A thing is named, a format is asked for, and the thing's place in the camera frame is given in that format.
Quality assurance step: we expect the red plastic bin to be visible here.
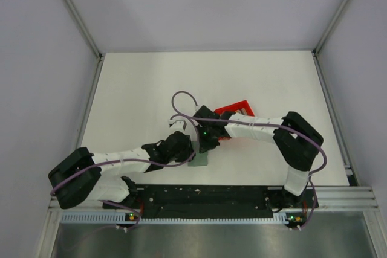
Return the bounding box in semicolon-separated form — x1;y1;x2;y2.
214;99;256;143

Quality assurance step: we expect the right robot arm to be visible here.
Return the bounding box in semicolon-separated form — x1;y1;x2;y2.
193;106;324;207

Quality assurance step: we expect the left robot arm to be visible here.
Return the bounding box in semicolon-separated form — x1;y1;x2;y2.
48;131;195;209

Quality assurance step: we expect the stack of credit cards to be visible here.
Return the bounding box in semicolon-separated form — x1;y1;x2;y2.
236;108;248;115

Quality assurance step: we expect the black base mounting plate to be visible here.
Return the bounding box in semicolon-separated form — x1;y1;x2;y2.
121;184;319;219

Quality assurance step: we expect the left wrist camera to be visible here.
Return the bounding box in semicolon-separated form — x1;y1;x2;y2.
169;120;187;133

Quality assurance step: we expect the grey slotted cable duct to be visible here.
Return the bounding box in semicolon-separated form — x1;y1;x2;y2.
61;211;290;225

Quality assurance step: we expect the aluminium front rail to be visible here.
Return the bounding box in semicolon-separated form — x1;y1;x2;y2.
48;187;380;213

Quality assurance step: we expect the left aluminium frame post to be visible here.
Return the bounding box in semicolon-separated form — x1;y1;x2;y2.
62;0;103;60

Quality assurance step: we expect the aluminium frame post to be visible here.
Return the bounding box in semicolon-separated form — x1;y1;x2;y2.
62;0;103;60
313;0;352;57

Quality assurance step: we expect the right aluminium frame post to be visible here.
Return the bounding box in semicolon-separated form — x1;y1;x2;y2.
313;0;352;57

